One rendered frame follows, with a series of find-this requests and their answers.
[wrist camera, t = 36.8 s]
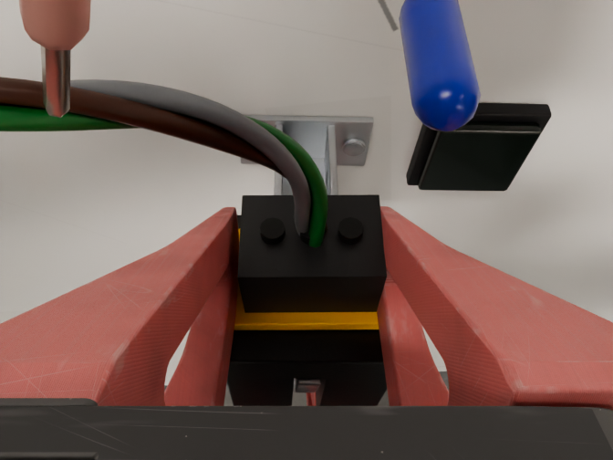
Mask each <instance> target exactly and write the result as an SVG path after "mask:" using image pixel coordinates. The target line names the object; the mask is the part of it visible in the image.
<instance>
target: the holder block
mask: <svg viewBox="0 0 613 460"><path fill-rule="evenodd" d="M294 379H321V385H320V386H319V387H318V389H317V390H316V404H317V406H377V405H378V404H379V401H380V400H381V398H382V396H383V395H384V393H385V391H386V390H387V383H386V377H385V370H384V363H383V357H382V349H381V343H380V336H379V329H315V330H234V336H233V344H232V350H231V357H230V364H229V371H228V377H227V386H228V389H229V393H230V395H231V399H232V402H233V406H292V400H293V388H294Z"/></svg>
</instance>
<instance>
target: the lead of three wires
mask: <svg viewBox="0 0 613 460"><path fill-rule="evenodd" d="M120 129H145V130H149V131H156V132H158V133H162V134H165V135H169V136H172V137H175V138H179V139H182V140H185V141H190V142H194V143H197V144H200V145H202V146H206V147H209V148H212V149H215V150H218V151H221V152H226V153H229V154H232V155H234V156H238V157H241V158H244V159H246V160H248V161H251V162H255V163H258V164H261V165H263V166H265V167H267V168H269V169H271V170H273V171H275V172H277V173H279V174H281V175H282V176H284V177H285V178H286V179H287V180H288V182H289V184H290V186H291V189H292V193H293V197H294V203H295V215H294V217H295V225H296V230H297V232H298V234H299V235H300V233H306V232H308V231H309V233H308V235H309V237H310V240H309V246H312V247H314V248H316V247H319V246H321V244H322V241H323V237H324V234H325V233H326V232H327V210H328V198H327V188H326V186H325V182H324V179H323V177H322V175H321V173H320V171H319V169H318V168H317V165H316V164H315V162H314V161H313V159H312V158H311V156H310V155H309V154H308V152H307V151H306V150H305V149H304V148H303V147H302V146H301V145H300V144H299V143H298V142H296V141H295V140H294V139H293V138H291V137H290V136H288V135H287V134H285V133H284V132H282V131H281V130H279V129H277V128H275V127H273V126H271V125H269V124H267V123H265V122H262V121H260V120H257V119H254V118H251V117H247V116H245V115H243V114H241V113H239V112H238V111H236V110H232V109H230V108H228V107H226V106H224V105H223V104H221V103H218V102H215V101H213V100H210V99H207V98H205V97H201V96H198V95H195V94H192V93H189V92H186V91H182V90H178V89H172V88H167V87H163V86H158V85H152V84H147V83H140V82H132V81H123V80H105V79H79V80H70V110H69V111H68V112H67V113H66V114H65V115H63V116H62V117H61V118H59V117H54V116H50V115H49V114H48V113H47V110H46V108H45V105H44V103H43V85H42V82H40V81H34V80H28V79H19V78H2V77H0V131H99V130H120Z"/></svg>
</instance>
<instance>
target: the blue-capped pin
mask: <svg viewBox="0 0 613 460"><path fill-rule="evenodd" d="M399 21H400V32H401V39H402V45H403V51H404V57H405V63H406V69H407V76H408V81H409V88H410V99H411V105H412V107H413V109H414V112H415V114H416V116H417V117H418V118H419V119H420V121H421V122H422V123H423V124H424V125H425V126H427V127H428V128H430V129H431V130H436V131H454V130H456V129H458V128H460V127H461V126H463V125H465V124H466V123H467V122H468V121H470V120H471V119H472V118H473V116H474V114H475V112H476V110H477V107H478V104H479V100H480V97H481V92H480V88H479V84H478V80H477V77H476V73H475V69H474V65H473V58H472V54H471V50H470V47H469V43H468V39H467V36H466V32H465V28H464V23H463V20H462V13H461V9H460V6H459V2H458V0H405V1H404V3H403V5H402V7H401V10H400V17H399Z"/></svg>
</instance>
